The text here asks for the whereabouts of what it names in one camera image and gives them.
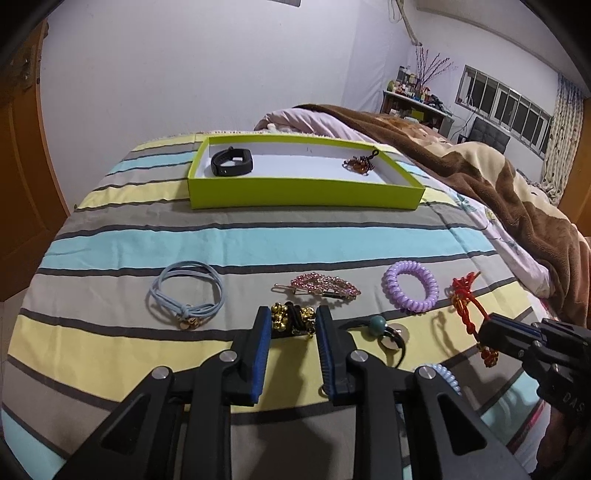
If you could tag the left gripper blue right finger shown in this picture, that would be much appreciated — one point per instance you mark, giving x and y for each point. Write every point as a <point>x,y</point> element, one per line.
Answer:
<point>342,377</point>

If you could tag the green shallow cardboard box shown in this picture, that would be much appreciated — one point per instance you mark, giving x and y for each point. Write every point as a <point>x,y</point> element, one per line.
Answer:
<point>295,170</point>

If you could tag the dark padded chair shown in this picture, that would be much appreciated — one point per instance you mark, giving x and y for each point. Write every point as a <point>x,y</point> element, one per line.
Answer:
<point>488,134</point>

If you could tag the striped bed sheet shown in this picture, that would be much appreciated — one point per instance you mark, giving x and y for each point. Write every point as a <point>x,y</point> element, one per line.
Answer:
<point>136,278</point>

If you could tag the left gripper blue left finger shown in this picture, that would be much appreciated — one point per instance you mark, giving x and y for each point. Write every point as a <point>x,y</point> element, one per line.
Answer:
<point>253,347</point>

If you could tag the brown fleece blanket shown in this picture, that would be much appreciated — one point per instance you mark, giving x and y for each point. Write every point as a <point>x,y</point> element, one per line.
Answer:
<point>481,172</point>

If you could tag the cluttered wall shelf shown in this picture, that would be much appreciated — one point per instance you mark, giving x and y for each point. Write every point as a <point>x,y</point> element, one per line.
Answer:
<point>405,96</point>

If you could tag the orange wooden door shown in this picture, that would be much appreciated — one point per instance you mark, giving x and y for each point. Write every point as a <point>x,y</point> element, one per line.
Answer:
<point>33,208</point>

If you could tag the patterned curtain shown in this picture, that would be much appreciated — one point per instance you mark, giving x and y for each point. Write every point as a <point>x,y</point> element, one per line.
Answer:
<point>564,137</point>

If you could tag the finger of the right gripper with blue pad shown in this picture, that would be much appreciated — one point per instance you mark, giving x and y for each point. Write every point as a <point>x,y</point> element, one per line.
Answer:
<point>509,336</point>

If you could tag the barred window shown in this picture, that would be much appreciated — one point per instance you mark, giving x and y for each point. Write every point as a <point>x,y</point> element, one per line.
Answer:
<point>506,108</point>

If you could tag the pink branch flower arrangement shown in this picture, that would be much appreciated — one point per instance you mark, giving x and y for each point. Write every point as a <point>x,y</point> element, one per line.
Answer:
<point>429,67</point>

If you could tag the pink rhinestone hair clip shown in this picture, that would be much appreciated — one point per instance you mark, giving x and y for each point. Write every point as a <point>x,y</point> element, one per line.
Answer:
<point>320,285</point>

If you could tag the black hair tie teal bead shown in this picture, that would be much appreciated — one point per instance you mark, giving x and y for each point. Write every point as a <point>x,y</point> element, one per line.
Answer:
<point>378,328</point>

